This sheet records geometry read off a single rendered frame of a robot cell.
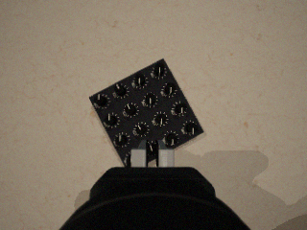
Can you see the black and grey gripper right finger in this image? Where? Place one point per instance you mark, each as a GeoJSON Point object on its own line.
{"type": "Point", "coordinates": [165, 156]}

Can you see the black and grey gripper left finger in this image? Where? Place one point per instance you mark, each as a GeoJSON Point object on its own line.
{"type": "Point", "coordinates": [139, 155]}

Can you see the black knob box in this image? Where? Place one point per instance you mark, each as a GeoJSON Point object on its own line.
{"type": "Point", "coordinates": [147, 106]}

